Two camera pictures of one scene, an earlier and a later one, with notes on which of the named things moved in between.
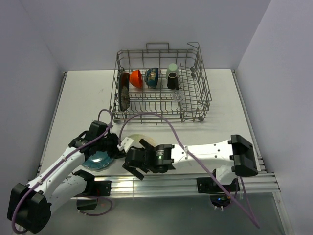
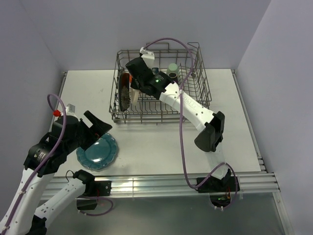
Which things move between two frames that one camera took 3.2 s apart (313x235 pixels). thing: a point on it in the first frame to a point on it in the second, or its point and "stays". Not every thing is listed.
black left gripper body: [110, 144] to [85, 137]
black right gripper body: [147, 169] to [135, 84]
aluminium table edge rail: [170, 183] stays
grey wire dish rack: [159, 85] stays
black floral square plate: [123, 91] stays
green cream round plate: [137, 138] to [135, 94]
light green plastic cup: [172, 67] stays
